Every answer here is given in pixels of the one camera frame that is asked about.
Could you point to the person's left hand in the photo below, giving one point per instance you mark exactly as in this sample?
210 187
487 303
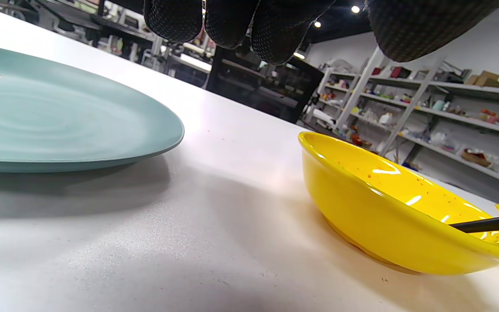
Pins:
275 34

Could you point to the yellow sauce bowl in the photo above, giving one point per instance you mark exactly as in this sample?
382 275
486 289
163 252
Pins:
362 216

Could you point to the black equipment rack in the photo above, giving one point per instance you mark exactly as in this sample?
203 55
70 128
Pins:
275 99

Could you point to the white shelving unit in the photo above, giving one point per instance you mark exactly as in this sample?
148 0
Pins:
409 108

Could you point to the brown cardboard box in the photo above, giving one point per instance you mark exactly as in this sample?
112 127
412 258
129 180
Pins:
485 80

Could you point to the teal plate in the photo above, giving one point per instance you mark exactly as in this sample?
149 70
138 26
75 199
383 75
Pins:
59 117

